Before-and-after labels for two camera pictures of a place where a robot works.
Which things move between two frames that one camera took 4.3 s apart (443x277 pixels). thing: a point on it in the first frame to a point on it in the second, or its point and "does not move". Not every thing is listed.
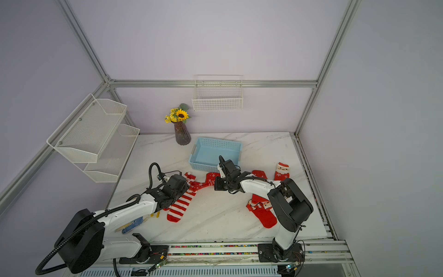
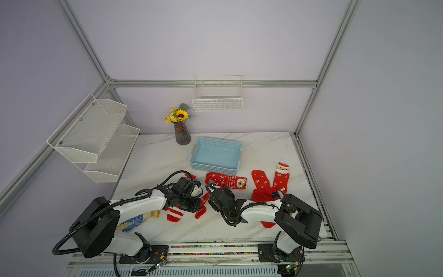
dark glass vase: (182, 134) does not move
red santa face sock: (282, 171) does not move
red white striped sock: (177, 210) does not move
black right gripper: (218, 185) to (214, 204)
